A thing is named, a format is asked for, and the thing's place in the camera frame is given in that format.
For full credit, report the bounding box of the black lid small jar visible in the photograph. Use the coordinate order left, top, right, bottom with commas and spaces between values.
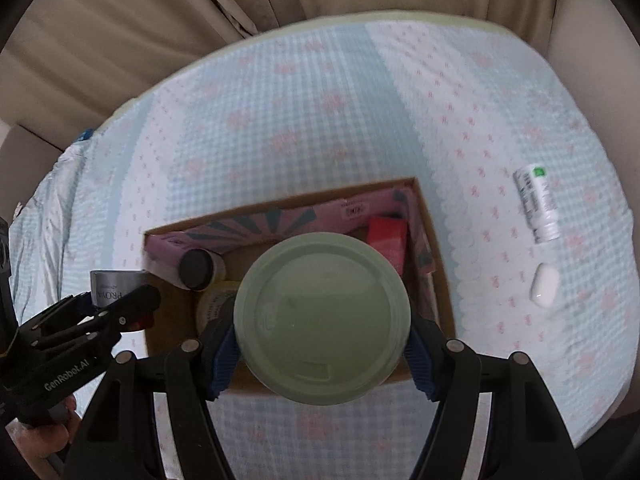
178, 248, 227, 292

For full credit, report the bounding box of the yellow tape roll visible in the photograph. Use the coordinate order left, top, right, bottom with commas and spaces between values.
195, 281, 241, 334

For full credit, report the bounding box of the white earbuds case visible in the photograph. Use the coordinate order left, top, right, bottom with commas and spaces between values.
529, 263, 560, 308

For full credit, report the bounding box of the pale green lid jar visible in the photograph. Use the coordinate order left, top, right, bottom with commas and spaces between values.
233, 232, 411, 405

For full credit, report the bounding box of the red marubi box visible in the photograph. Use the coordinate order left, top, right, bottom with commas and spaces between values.
366, 217, 408, 276

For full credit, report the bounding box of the white medicine bottle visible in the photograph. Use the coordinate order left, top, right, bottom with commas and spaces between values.
513, 164, 561, 244

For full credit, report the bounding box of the silver red cosmetic jar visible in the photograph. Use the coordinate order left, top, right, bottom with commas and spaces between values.
90, 270, 149, 309

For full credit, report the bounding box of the person's left hand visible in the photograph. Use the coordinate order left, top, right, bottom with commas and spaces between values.
6, 394, 81, 479

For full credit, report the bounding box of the open cardboard box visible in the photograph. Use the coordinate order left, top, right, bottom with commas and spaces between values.
143, 179, 456, 405

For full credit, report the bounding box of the light blue patterned bedsheet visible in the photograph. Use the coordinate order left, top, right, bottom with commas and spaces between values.
8, 13, 639, 479

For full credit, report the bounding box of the beige curtain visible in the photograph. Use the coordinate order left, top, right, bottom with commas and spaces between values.
1, 0, 560, 168

